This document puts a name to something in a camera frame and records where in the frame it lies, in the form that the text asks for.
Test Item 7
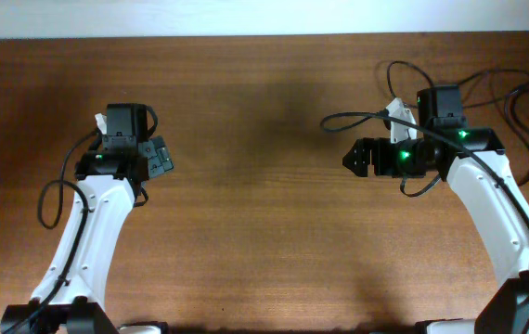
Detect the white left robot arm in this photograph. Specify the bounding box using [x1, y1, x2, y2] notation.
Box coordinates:
[0, 103, 174, 333]

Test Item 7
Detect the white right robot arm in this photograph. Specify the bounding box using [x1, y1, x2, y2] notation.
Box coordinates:
[342, 85, 529, 333]

